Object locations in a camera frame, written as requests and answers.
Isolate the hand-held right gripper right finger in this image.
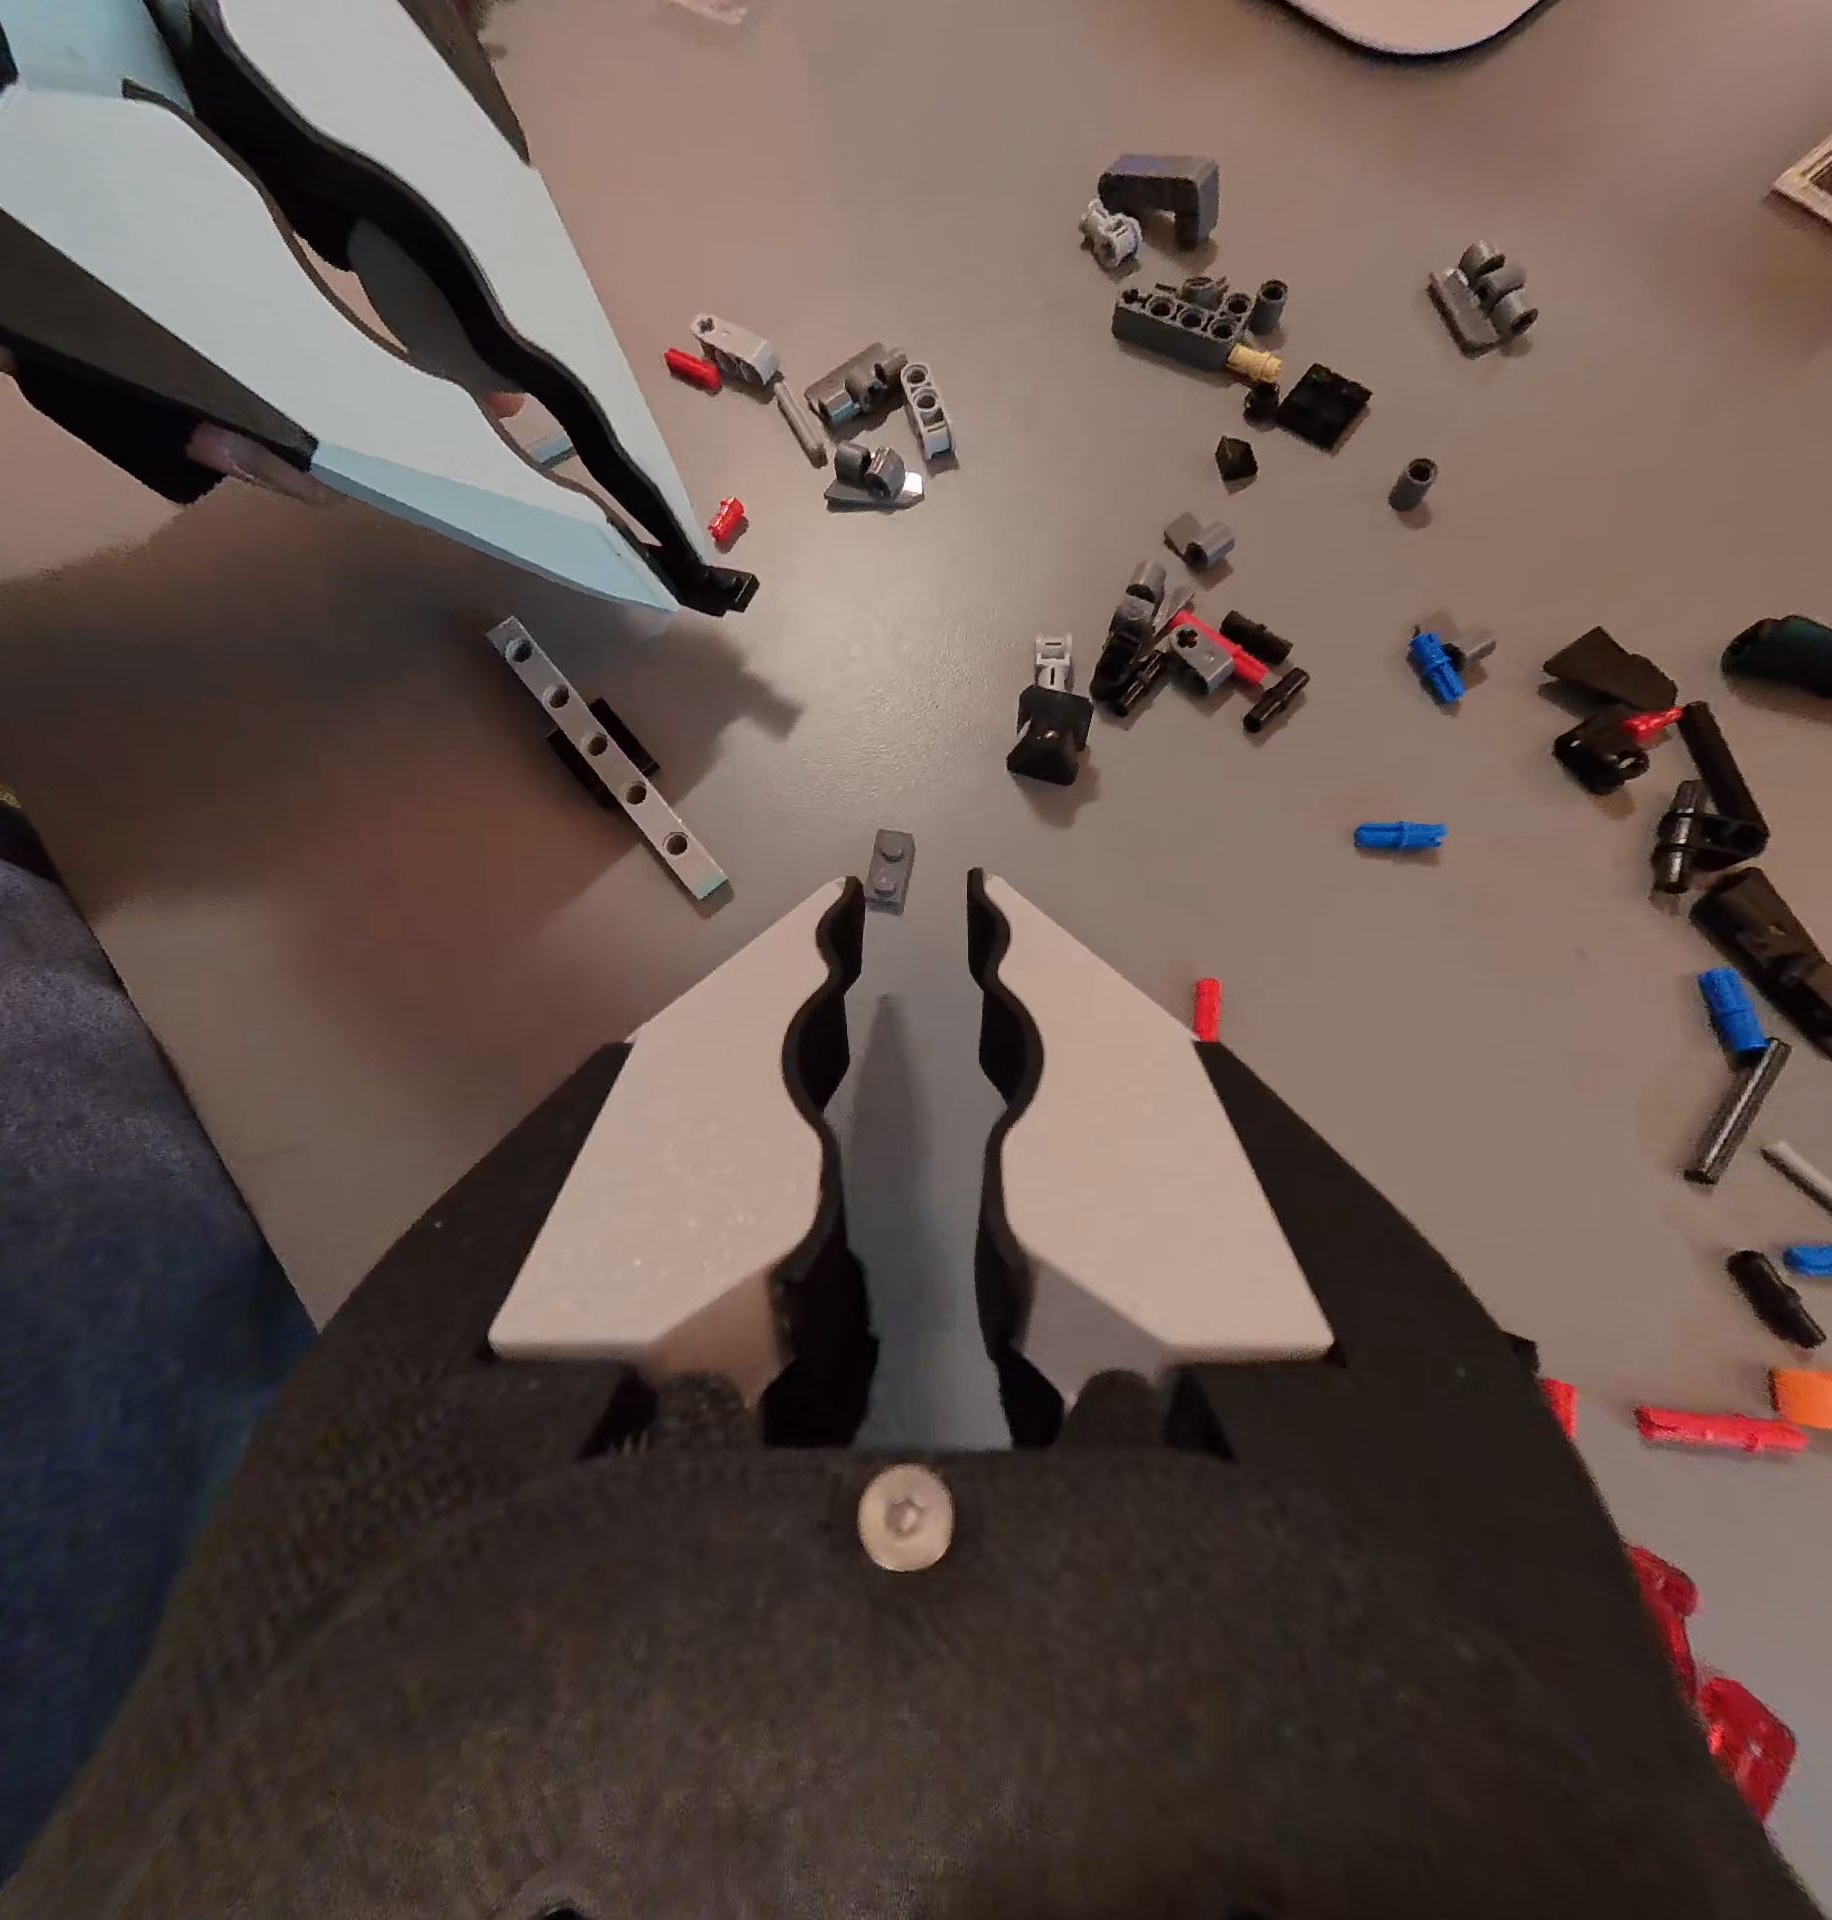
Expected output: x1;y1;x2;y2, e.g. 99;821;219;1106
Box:
964;871;1338;1443

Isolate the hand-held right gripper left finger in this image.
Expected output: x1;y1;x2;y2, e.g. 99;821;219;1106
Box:
489;876;876;1443

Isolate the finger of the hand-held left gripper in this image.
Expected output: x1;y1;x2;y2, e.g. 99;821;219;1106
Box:
143;0;714;579
0;75;744;623

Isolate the long light grey lego beam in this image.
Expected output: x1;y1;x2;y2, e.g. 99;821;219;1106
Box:
489;612;736;905

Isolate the black lego connector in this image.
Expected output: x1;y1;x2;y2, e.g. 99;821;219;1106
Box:
578;695;667;791

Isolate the cluster of grey lego connectors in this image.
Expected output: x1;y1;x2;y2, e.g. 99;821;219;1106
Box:
776;344;960;515

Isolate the black and grey lego joint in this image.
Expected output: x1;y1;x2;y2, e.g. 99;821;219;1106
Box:
1005;627;1102;791

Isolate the cluster of dark lego connectors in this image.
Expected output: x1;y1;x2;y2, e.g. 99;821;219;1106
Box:
1091;554;1314;739

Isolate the long red lego axle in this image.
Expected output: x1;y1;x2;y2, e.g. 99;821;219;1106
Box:
1636;1399;1814;1459

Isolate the pile of black lego pieces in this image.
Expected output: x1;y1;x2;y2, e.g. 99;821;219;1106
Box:
1540;611;1832;1358

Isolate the dark grey curved lego brick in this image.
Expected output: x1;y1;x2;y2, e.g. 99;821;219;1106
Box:
1095;154;1229;251

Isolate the dark grey angled lego beam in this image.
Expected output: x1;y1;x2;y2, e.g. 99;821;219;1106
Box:
1112;277;1259;370

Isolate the transparent red lego piece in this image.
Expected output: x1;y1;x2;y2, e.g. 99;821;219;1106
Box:
1621;1541;1801;1824

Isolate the grey double lego connector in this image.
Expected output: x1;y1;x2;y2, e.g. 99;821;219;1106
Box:
1425;239;1544;354

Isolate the red pin with grey connector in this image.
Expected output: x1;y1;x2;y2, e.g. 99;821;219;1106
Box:
665;312;787;398

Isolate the blue pin with grey connector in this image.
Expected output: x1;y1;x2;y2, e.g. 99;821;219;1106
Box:
1405;620;1500;710

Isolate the person's blue clothing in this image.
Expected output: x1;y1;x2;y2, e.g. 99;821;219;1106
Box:
0;765;317;1920

